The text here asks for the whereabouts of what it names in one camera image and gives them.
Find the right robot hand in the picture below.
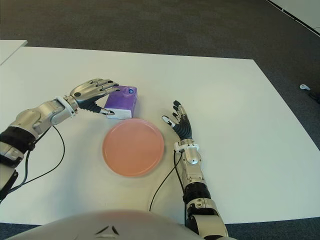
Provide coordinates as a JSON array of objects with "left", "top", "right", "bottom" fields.
[{"left": 161, "top": 100, "right": 194, "bottom": 142}]

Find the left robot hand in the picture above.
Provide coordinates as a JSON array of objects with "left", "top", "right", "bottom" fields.
[{"left": 67, "top": 78, "right": 121, "bottom": 117}]

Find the purple tissue pack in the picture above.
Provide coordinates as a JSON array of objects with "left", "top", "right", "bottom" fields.
[{"left": 104, "top": 84, "right": 139, "bottom": 120}]

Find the pink round plate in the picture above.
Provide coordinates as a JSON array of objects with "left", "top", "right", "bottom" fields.
[{"left": 101, "top": 118, "right": 166, "bottom": 178}]

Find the adjacent white table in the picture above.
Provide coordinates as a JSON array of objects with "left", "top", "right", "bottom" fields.
[{"left": 0, "top": 39, "right": 28, "bottom": 66}]

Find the grey robot torso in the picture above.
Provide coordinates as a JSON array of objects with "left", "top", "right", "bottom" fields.
[{"left": 7, "top": 209, "right": 208, "bottom": 240}]

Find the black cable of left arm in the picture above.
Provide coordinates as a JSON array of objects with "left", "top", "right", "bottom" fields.
[{"left": 0, "top": 124, "right": 66, "bottom": 198}]

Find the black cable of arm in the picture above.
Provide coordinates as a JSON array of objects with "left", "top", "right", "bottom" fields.
[
  {"left": 149, "top": 149, "right": 182, "bottom": 213},
  {"left": 0, "top": 124, "right": 66, "bottom": 198}
]

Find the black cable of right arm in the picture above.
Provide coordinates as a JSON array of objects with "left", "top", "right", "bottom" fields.
[{"left": 149, "top": 149, "right": 182, "bottom": 213}]

